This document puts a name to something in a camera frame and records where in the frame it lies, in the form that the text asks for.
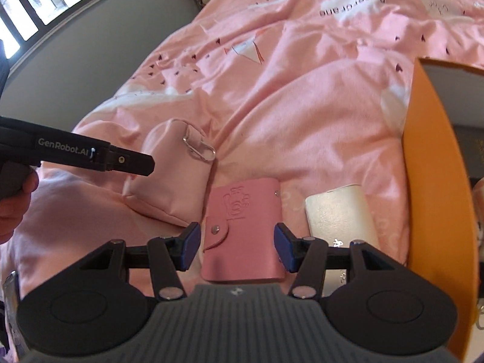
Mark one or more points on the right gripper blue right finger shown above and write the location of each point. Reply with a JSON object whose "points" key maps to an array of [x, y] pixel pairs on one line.
{"points": [[288, 247]]}

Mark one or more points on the pink printed duvet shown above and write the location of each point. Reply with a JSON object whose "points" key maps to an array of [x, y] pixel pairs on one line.
{"points": [[310, 92]]}

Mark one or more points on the person left hand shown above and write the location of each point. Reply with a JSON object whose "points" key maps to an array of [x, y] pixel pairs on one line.
{"points": [[14, 208]]}

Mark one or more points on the black gift box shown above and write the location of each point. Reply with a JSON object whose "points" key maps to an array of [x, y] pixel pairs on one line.
{"points": [[470, 140]]}

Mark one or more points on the orange cardboard storage box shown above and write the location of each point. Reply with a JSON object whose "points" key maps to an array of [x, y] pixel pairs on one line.
{"points": [[443, 224]]}

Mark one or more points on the white long box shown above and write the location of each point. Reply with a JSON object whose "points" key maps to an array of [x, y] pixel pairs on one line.
{"points": [[340, 216]]}

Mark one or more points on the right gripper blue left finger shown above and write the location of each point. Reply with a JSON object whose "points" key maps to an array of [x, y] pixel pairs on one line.
{"points": [[189, 242]]}

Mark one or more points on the pink leather card wallet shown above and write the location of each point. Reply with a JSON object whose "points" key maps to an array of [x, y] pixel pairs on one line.
{"points": [[239, 232]]}

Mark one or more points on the pink fabric pouch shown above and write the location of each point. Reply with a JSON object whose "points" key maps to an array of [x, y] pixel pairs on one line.
{"points": [[175, 191]]}

